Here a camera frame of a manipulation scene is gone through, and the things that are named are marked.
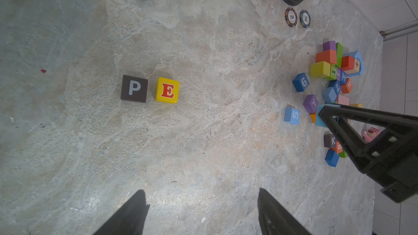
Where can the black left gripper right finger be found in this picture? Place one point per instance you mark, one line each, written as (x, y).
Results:
(274, 219)

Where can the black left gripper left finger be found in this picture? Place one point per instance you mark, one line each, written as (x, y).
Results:
(129, 219)

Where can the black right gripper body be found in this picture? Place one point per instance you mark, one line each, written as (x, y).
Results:
(391, 160)

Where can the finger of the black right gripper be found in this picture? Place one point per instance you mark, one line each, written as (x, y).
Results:
(347, 122)

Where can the dark brown P block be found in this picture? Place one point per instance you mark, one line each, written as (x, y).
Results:
(134, 89)

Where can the yellow E block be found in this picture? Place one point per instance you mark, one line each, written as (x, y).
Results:
(167, 90)

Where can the red small letter block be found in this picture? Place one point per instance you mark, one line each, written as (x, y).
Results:
(337, 148)

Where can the pink cube block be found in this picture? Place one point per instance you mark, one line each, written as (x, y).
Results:
(343, 100)

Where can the orange cube block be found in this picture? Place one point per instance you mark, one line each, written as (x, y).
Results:
(313, 117)

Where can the purple Y block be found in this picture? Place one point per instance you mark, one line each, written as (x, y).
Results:
(311, 103)

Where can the dark brown K block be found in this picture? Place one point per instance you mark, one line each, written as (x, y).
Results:
(329, 141)

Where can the pink toy figure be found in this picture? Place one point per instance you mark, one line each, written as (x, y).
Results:
(370, 134)

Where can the light blue 5 block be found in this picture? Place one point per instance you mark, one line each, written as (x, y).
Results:
(292, 116)

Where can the green O block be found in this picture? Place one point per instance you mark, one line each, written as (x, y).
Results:
(343, 154)

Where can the blue cube block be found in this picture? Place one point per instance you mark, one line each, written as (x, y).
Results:
(332, 158)

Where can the blue 6 block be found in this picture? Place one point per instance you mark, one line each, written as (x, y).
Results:
(301, 82)

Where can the lime green cube block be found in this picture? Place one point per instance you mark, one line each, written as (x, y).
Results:
(320, 70)

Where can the red cube block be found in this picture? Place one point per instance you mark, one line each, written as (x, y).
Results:
(348, 63)

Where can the light blue arch block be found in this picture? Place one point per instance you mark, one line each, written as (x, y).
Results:
(359, 65)

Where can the blue-rimmed poker chip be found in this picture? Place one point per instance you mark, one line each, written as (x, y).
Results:
(305, 19)

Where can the orange-rimmed poker chip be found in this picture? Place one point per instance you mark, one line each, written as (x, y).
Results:
(291, 17)

